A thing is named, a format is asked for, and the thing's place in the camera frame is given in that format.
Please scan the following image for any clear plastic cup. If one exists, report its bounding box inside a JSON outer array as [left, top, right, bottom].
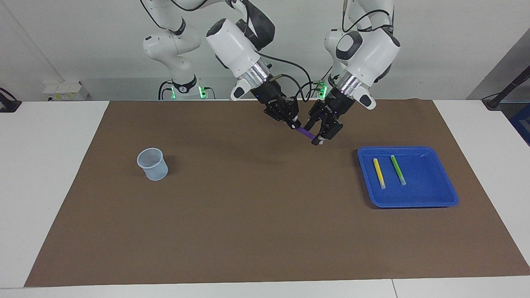
[[137, 148, 169, 181]]

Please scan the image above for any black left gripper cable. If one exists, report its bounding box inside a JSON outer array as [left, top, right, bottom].
[[341, 0, 394, 34]]

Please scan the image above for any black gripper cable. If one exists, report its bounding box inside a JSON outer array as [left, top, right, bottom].
[[341, 0, 394, 34], [260, 53, 312, 104]]

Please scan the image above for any green pen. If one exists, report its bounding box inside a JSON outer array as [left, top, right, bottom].
[[390, 155, 407, 185]]

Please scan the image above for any black stand pole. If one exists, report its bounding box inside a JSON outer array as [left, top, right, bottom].
[[482, 66, 530, 111]]

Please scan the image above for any purple pen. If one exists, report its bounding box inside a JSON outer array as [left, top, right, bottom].
[[295, 126, 318, 142]]

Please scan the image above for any white power strip box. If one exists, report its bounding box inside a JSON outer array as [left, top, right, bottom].
[[43, 80, 90, 101]]

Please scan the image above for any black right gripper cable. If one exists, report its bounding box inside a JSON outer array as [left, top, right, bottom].
[[260, 53, 312, 104]]

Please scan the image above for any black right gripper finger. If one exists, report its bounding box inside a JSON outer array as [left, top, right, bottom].
[[275, 114, 301, 130], [286, 99, 302, 125]]

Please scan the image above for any yellow pen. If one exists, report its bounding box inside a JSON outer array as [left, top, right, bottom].
[[373, 158, 386, 190]]

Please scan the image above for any black clamp mount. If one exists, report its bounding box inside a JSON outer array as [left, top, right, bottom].
[[0, 88, 22, 113]]

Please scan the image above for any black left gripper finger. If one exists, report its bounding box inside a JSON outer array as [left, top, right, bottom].
[[311, 120, 343, 146], [304, 110, 328, 133]]

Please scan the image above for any blue box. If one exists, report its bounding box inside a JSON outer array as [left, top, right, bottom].
[[508, 103, 530, 146]]

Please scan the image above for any brown table mat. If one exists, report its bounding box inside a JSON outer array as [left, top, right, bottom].
[[24, 99, 530, 287]]

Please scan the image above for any blue plastic tray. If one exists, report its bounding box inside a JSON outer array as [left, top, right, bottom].
[[357, 146, 459, 208]]

